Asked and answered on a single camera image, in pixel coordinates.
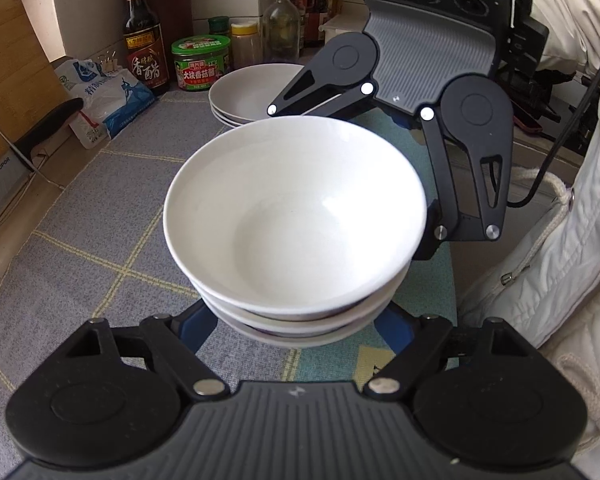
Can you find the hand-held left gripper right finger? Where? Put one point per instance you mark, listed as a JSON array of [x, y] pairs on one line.
[[392, 332]]

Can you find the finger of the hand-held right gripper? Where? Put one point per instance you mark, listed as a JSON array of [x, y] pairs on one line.
[[472, 225], [285, 105]]

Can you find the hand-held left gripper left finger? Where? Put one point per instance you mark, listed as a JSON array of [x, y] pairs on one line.
[[197, 325]]

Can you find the white pink-flower bowl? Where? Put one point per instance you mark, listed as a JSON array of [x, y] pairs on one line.
[[290, 210], [300, 342], [380, 305]]

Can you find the person's right forearm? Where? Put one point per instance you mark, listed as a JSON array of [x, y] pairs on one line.
[[575, 15]]

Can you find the yellow-lid spice jar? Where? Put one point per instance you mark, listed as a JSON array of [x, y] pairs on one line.
[[246, 47]]

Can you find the red-cap clear bottle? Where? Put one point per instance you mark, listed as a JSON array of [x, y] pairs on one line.
[[280, 30]]

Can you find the green-lid sauce jar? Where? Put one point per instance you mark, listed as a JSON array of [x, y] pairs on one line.
[[200, 70]]

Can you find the white plastic box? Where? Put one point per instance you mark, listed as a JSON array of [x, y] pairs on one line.
[[342, 24]]

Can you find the dark green-lid jar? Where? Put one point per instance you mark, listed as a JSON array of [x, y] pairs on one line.
[[219, 26]]

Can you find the red phone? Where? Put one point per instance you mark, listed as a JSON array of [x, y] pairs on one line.
[[529, 121]]

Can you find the grey checked dish mat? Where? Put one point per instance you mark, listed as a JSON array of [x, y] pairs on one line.
[[105, 240]]

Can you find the dark vinegar bottle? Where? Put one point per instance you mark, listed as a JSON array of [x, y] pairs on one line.
[[145, 50]]

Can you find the white blue salt bag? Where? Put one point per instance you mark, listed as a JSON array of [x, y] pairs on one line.
[[110, 105]]

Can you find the bamboo cutting board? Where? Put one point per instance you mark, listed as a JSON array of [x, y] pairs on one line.
[[15, 60]]

